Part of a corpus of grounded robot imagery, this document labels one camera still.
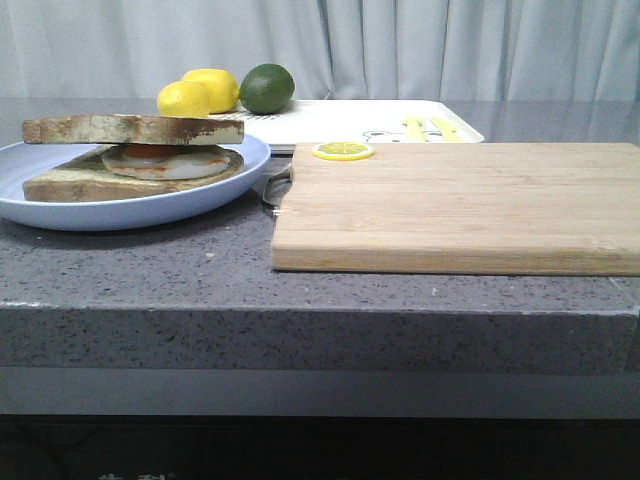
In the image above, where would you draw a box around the bread slice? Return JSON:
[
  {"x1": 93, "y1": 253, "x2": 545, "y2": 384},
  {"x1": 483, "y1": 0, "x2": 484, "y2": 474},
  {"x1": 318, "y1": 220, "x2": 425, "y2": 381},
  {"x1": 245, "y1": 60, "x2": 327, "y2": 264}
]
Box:
[
  {"x1": 22, "y1": 114, "x2": 245, "y2": 146},
  {"x1": 22, "y1": 147, "x2": 244, "y2": 203}
]

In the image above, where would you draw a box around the light blue round plate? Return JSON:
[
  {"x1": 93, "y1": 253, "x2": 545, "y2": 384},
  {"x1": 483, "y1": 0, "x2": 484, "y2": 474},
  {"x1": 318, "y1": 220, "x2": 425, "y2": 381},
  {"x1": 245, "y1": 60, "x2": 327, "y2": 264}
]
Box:
[{"x1": 1, "y1": 135, "x2": 271, "y2": 232}]

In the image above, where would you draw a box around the white rectangular tray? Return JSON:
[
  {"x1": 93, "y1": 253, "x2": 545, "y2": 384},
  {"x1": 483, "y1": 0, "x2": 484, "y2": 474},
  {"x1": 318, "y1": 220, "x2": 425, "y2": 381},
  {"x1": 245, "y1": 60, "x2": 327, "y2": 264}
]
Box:
[{"x1": 213, "y1": 100, "x2": 485, "y2": 154}]

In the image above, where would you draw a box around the lemon slice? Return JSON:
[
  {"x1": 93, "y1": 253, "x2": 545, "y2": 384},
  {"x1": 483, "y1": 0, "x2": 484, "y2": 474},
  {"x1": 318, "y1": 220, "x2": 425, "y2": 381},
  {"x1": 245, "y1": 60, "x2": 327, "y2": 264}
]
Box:
[{"x1": 311, "y1": 141, "x2": 375, "y2": 161}]

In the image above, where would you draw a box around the green lime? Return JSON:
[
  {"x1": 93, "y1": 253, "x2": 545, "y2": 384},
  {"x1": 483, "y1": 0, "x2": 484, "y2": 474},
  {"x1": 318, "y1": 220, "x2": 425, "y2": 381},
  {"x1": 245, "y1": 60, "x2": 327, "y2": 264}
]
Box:
[{"x1": 240, "y1": 63, "x2": 295, "y2": 115}]

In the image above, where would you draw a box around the yellow plastic knife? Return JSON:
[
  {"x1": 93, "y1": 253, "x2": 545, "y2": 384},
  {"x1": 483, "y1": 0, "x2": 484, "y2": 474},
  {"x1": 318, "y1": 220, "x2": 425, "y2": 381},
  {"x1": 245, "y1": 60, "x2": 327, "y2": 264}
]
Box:
[{"x1": 431, "y1": 117, "x2": 464, "y2": 143}]

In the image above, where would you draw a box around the rear yellow lemon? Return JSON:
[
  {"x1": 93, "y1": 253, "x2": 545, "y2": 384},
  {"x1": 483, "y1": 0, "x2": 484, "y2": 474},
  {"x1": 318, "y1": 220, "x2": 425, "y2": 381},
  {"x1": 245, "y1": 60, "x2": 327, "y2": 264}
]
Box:
[{"x1": 181, "y1": 68, "x2": 240, "y2": 114}]

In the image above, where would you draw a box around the yellow lemon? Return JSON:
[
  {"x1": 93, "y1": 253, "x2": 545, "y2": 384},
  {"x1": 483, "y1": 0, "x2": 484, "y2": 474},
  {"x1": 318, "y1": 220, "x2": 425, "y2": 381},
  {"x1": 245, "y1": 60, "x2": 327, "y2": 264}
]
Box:
[
  {"x1": 181, "y1": 68, "x2": 240, "y2": 114},
  {"x1": 156, "y1": 80, "x2": 210, "y2": 118}
]

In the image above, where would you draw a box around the fried egg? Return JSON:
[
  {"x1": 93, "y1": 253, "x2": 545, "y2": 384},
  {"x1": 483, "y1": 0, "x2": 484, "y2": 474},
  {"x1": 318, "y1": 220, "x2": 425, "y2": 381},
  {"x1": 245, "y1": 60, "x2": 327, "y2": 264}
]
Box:
[{"x1": 101, "y1": 144, "x2": 231, "y2": 181}]

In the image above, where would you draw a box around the front yellow lemon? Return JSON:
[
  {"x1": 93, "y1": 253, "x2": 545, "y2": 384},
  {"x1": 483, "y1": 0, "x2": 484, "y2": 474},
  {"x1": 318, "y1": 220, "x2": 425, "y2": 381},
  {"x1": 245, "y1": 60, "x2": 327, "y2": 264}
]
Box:
[{"x1": 156, "y1": 80, "x2": 210, "y2": 118}]

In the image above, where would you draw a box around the grey curtain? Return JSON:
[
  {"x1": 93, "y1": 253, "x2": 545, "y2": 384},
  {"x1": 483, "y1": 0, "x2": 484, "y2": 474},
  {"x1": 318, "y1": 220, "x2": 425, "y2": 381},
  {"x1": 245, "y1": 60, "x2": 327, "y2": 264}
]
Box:
[{"x1": 1, "y1": 1, "x2": 639, "y2": 101}]

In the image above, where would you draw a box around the wooden cutting board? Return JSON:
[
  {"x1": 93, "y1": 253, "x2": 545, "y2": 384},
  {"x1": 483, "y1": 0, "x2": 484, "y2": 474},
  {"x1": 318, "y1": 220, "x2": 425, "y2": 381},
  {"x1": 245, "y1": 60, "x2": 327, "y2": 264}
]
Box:
[{"x1": 271, "y1": 143, "x2": 639, "y2": 276}]

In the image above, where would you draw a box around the metal cutting board handle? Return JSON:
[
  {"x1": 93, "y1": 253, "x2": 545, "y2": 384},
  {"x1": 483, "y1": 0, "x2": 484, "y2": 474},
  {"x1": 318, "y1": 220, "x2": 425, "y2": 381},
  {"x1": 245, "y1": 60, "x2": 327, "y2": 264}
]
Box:
[{"x1": 260, "y1": 167, "x2": 293, "y2": 214}]

